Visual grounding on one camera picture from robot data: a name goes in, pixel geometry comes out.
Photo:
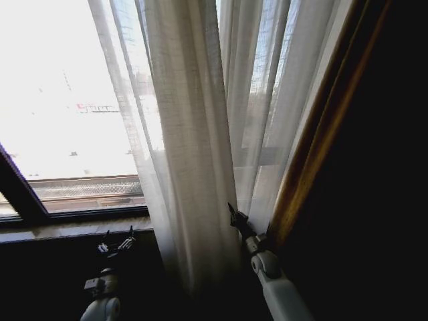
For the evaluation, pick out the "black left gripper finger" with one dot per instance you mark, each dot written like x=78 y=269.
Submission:
x=127 y=243
x=103 y=247

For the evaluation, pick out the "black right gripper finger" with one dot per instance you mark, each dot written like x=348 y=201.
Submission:
x=232 y=214

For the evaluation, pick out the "white sheer narrow curtain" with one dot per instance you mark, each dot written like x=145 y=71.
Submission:
x=301 y=83

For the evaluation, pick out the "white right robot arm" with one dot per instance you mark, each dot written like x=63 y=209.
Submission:
x=277 y=291

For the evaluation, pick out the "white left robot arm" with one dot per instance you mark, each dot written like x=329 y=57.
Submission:
x=102 y=306

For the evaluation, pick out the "pale stone window sill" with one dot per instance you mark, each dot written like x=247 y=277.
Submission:
x=67 y=230

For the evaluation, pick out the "grey outside ledge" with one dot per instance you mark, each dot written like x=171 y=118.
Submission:
x=87 y=189

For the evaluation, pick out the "white sheer wide curtain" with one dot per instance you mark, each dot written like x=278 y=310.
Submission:
x=187 y=133

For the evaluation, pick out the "dark window frame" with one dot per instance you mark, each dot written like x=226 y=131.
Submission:
x=23 y=197

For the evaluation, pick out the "brown wooden side frame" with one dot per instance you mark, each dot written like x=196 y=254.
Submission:
x=317 y=133

